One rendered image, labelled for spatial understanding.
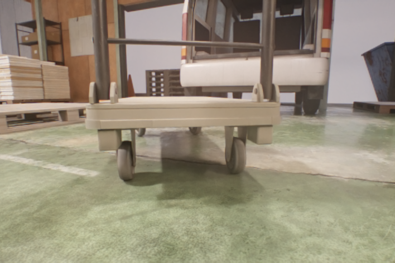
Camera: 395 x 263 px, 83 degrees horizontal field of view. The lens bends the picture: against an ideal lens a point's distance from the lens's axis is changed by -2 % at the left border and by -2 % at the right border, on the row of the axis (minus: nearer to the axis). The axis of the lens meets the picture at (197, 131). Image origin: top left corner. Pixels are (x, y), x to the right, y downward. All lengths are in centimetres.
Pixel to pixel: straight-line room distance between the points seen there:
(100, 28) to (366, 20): 628
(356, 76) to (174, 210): 604
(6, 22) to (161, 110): 882
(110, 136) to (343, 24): 620
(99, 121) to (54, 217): 19
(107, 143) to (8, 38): 868
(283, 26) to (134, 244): 420
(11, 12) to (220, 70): 747
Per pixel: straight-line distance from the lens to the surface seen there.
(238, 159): 59
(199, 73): 244
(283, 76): 227
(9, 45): 900
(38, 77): 479
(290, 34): 435
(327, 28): 245
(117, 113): 43
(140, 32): 766
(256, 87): 48
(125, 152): 56
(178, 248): 36
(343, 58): 629
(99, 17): 46
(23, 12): 854
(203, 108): 43
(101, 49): 45
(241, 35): 443
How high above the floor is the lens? 22
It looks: 10 degrees down
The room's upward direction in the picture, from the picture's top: straight up
